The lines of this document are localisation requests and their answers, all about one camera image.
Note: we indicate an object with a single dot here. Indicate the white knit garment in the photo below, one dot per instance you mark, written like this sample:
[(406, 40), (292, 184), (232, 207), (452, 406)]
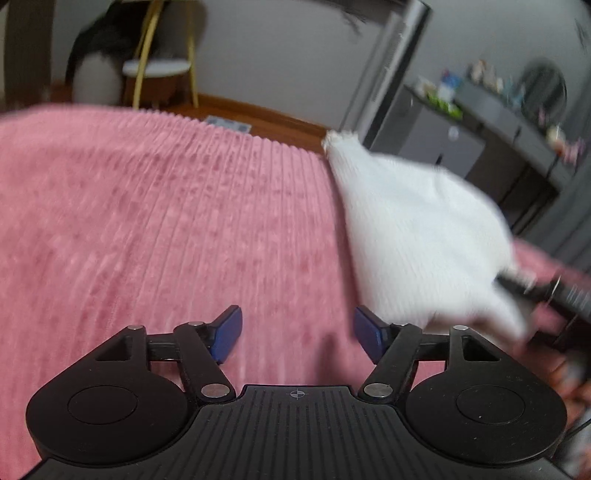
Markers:
[(415, 230)]

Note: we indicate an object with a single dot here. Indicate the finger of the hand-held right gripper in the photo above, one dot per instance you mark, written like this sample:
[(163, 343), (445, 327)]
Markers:
[(526, 288)]

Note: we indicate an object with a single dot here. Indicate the person's right hand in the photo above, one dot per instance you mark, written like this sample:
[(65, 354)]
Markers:
[(575, 383)]

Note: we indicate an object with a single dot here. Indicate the small grey floor mat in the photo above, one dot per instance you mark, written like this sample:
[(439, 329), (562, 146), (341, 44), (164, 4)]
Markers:
[(227, 123)]

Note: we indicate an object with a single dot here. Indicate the green packet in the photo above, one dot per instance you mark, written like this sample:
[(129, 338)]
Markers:
[(441, 102)]

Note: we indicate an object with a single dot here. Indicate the pink ribbed blanket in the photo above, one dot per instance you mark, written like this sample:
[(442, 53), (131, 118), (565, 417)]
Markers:
[(138, 207)]

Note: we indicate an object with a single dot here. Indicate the tall white air conditioner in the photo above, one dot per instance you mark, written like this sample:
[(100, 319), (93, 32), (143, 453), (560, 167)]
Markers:
[(392, 69)]

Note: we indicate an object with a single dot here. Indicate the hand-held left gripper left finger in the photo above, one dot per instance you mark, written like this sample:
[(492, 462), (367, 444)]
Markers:
[(228, 332)]

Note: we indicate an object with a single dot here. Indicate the blue and white box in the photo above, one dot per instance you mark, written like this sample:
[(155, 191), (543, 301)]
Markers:
[(449, 83)]

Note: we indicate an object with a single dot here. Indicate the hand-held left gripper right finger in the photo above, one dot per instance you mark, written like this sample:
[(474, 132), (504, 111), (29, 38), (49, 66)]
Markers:
[(369, 334)]

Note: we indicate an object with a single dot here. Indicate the grey desk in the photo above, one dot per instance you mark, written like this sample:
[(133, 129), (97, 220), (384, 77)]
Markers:
[(508, 138)]

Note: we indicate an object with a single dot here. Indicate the dark cloth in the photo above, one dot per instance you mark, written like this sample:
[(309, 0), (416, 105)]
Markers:
[(101, 37)]

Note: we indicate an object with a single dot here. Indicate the pale grey bag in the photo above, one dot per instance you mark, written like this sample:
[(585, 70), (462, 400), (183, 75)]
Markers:
[(97, 81)]

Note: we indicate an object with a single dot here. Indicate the round mirror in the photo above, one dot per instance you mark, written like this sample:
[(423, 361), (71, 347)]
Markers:
[(545, 92)]

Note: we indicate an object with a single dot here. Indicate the white round side table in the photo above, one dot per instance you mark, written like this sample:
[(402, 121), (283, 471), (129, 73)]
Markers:
[(157, 68)]

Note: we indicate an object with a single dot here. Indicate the grey cabinet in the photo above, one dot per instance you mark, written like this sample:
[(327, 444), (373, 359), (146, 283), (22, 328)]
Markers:
[(429, 134)]

